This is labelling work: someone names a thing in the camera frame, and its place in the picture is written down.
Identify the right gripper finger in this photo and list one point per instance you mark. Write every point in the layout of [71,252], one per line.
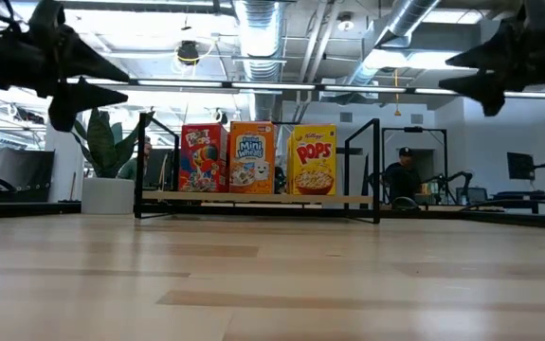
[490,87]
[495,52]

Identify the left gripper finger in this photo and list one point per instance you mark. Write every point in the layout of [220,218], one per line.
[75,102]
[82,59]

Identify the Froot Loops red cereal box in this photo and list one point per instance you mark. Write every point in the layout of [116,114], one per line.
[201,161]

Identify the Frosted Mini Wheats orange box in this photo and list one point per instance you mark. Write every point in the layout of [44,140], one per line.
[252,161]

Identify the Corn Pops yellow cereal box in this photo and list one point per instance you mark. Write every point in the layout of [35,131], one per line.
[314,161]

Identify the dark computer monitor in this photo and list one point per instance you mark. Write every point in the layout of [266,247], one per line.
[521,166]
[158,166]

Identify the person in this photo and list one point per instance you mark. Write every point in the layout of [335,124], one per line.
[130,171]
[402,182]

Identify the green plant in white pot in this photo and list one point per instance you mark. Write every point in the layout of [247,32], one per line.
[106,196]

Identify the black desk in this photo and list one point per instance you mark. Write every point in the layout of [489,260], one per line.
[528,195]

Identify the black metal station frame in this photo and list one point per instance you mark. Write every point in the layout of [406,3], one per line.
[414,129]

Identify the silver spiral ventilation duct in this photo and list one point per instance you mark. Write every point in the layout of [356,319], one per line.
[259,47]
[405,19]

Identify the black overhead camera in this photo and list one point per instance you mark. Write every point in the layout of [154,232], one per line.
[187,52]

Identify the black aluminium frame rail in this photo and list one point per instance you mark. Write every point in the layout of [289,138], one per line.
[35,209]
[537,220]

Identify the overhead frame light bar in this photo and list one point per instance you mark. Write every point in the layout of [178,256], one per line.
[272,85]

